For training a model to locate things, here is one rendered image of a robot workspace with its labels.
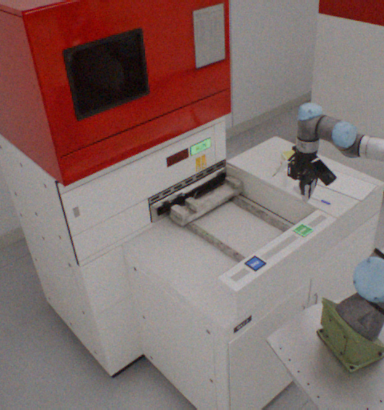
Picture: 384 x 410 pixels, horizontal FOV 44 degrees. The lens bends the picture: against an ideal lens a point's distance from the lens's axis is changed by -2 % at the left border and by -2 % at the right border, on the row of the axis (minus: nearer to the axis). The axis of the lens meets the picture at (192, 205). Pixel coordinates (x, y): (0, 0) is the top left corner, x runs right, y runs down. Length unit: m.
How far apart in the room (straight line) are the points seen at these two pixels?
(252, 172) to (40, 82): 1.04
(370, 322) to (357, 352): 0.10
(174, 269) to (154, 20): 0.92
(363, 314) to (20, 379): 1.85
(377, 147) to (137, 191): 0.94
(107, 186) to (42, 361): 1.24
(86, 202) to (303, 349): 0.94
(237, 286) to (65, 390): 1.31
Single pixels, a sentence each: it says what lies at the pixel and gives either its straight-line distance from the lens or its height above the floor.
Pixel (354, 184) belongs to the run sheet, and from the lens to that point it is 2.12.
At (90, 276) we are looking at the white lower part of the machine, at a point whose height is 0.75.
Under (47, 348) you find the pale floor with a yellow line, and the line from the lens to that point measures 2.83.
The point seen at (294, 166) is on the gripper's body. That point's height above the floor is 1.24.
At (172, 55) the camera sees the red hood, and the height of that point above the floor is 1.55.
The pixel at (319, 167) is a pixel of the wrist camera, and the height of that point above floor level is 1.26.
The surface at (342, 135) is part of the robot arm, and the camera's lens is 1.51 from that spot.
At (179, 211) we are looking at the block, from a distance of 2.03.
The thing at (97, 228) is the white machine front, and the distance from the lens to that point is 1.93.
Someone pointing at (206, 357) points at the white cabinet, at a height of 0.56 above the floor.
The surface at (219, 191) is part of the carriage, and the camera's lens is 2.18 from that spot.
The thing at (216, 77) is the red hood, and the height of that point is 1.41.
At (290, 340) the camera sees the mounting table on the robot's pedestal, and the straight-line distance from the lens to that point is 1.65.
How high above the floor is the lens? 2.10
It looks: 35 degrees down
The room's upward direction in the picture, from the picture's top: 4 degrees counter-clockwise
